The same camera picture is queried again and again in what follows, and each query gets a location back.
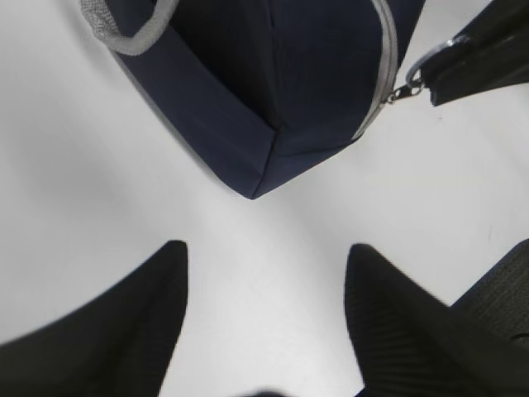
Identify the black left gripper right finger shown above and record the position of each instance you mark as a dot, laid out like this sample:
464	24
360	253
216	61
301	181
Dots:
408	343

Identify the navy blue lunch bag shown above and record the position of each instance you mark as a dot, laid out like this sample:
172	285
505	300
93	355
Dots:
261	91

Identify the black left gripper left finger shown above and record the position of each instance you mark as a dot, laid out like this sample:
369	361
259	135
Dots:
119	344

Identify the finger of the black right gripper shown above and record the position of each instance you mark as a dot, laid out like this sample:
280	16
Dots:
500	23
489	69

